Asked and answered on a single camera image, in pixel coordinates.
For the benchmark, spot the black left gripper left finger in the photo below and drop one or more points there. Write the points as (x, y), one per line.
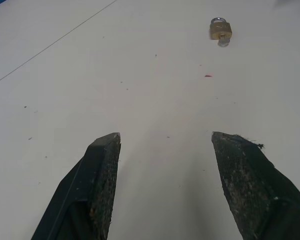
(90, 185)

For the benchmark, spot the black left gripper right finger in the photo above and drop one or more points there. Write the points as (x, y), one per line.
(250, 185)

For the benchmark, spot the silver key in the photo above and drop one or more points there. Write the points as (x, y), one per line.
(224, 42)

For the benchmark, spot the small red scrap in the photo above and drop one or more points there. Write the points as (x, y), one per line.
(209, 75)

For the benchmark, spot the brass padlock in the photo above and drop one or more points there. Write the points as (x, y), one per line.
(220, 28)

